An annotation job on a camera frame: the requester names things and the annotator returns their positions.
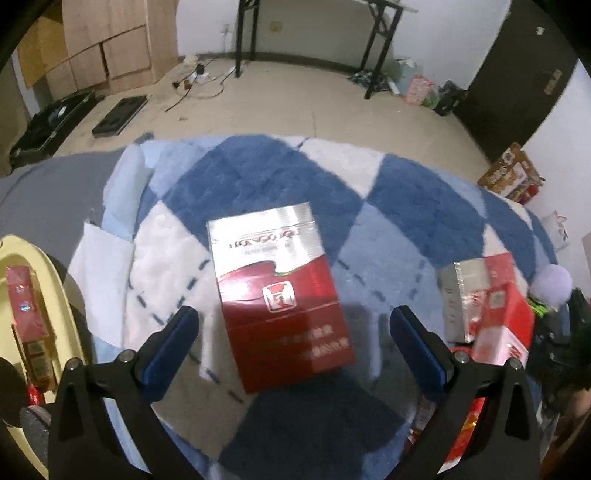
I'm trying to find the narrow red carton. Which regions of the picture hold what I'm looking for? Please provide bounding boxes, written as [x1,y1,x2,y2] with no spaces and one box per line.
[6,266,59,394]

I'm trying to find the pile of bags under table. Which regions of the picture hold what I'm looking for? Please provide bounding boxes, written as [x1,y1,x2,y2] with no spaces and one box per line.
[347,56,467,117]

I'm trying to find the open black suitcase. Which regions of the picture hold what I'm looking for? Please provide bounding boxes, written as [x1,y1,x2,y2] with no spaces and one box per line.
[9,90,106,169]

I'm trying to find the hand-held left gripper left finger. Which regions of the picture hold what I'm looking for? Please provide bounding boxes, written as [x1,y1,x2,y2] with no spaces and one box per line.
[48,306,204,480]

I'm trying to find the wooden wardrobe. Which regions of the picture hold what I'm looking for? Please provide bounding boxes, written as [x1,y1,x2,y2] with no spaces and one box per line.
[17,0,180,100]

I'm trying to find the purple round plush puff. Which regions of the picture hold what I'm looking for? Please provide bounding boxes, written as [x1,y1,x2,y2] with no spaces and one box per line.
[529,265,574,308]

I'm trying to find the blue white checked blanket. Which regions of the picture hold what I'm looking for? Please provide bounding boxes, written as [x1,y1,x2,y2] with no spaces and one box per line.
[69,134,559,480]

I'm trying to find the flat black tray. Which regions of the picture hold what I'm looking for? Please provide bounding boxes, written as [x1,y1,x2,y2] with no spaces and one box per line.
[91,95,149,138]

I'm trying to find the black folding table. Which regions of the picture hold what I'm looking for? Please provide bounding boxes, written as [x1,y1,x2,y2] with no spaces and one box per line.
[235,0,419,100]

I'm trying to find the large red silver carton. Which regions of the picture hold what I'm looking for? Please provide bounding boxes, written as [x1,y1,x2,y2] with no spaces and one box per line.
[206,202,357,394]

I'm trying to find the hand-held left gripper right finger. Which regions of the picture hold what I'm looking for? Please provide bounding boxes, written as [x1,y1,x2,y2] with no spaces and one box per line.
[390,305,541,480]

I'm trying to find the red carton with square code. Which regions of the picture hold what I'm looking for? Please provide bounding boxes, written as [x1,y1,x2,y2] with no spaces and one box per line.
[440,253,536,370]

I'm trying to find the red glossy carton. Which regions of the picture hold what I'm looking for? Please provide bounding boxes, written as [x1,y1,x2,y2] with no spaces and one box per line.
[405,396,486,475]

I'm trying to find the power strip with cables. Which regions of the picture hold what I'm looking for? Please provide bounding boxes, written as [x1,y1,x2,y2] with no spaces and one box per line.
[165,54,241,112]

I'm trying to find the dark round sponge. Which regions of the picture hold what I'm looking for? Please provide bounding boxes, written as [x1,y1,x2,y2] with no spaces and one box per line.
[18,405,52,468]

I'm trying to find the grey bed sheet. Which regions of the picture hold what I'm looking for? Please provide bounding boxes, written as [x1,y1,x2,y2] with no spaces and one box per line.
[0,147,134,278]

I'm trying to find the dark door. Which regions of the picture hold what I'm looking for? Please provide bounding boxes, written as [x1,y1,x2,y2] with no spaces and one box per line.
[455,0,580,163]

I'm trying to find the orange cardboard box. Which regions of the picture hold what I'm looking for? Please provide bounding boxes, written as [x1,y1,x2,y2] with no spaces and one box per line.
[477,142,544,205]

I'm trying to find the yellow plastic basin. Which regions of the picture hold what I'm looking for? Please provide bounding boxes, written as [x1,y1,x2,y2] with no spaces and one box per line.
[0,235,89,479]

